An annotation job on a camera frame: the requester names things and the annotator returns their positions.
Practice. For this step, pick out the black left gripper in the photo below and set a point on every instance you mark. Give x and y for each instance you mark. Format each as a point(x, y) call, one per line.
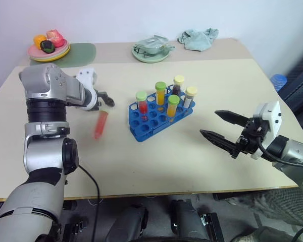
point(98, 95)

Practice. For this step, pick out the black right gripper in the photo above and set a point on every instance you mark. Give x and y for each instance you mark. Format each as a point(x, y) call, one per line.
point(252, 136)

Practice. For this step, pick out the red test tube green cap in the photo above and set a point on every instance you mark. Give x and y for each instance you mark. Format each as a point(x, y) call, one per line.
point(142, 104)
point(101, 123)

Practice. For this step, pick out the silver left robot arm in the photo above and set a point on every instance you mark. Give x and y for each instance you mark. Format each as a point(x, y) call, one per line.
point(40, 83)

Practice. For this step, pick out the grey test tube yellow cap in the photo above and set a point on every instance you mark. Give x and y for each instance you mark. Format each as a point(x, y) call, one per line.
point(189, 98)

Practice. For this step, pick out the blue test tube rack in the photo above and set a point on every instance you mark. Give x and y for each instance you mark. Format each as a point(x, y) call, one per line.
point(151, 126)

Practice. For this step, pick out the yellow test tube green cap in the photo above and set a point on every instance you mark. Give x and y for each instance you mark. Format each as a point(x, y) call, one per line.
point(160, 93)

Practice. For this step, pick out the orange test tube green cap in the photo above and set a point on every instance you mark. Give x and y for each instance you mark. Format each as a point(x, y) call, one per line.
point(172, 107)

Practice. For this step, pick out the green placemat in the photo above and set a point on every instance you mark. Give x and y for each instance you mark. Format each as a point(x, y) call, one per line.
point(82, 54)

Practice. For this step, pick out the light green plate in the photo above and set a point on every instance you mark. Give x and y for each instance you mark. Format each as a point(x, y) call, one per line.
point(151, 58)

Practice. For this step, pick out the dark red tube yellow cap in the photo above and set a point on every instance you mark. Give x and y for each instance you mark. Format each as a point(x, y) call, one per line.
point(178, 87)

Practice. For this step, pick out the yellow plate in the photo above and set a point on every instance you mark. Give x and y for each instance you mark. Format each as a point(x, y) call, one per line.
point(59, 56)

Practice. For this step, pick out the pink plate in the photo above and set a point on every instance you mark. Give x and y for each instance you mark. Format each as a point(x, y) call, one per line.
point(58, 50)

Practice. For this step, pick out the blue ribbed container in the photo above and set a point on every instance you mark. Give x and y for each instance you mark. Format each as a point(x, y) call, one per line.
point(279, 81)

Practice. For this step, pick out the dark green toy vegetable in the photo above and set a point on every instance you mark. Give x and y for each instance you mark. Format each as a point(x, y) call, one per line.
point(47, 47)

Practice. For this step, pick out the pink toy apple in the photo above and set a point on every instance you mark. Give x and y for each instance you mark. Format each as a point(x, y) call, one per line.
point(55, 37)

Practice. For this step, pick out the black chair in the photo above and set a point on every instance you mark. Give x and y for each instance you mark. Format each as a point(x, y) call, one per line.
point(299, 85)

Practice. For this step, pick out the orange toy fruit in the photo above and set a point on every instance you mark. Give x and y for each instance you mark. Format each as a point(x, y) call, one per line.
point(39, 40)

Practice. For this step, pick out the grey mesh fabric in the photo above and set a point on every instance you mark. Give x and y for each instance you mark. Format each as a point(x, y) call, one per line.
point(277, 204)

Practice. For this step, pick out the teal crumpled cloth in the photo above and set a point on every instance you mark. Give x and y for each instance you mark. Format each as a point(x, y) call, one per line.
point(198, 40)

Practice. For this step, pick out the dark rounded robot leg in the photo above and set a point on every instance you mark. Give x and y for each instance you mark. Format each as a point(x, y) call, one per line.
point(127, 223)
point(189, 219)

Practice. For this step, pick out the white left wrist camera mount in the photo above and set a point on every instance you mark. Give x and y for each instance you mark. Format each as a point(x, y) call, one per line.
point(87, 75)

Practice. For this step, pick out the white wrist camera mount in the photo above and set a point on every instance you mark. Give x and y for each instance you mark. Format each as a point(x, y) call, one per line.
point(87, 75)
point(272, 113)

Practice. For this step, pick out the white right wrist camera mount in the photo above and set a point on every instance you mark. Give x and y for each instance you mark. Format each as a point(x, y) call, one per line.
point(272, 113)

